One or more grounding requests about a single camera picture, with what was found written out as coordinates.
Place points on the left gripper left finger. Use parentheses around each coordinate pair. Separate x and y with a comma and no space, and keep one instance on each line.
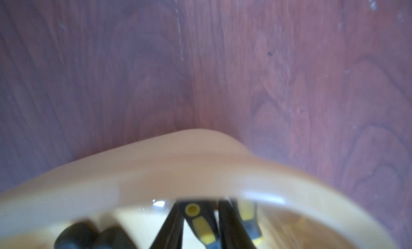
(170,235)

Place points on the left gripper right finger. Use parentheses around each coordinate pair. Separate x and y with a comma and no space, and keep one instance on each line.
(233,234)

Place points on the black yellow file tool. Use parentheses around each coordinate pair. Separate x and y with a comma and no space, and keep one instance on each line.
(113,238)
(80,235)
(201,218)
(247,211)

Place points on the yellow plastic tray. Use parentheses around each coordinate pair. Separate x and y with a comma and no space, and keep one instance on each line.
(135,187)

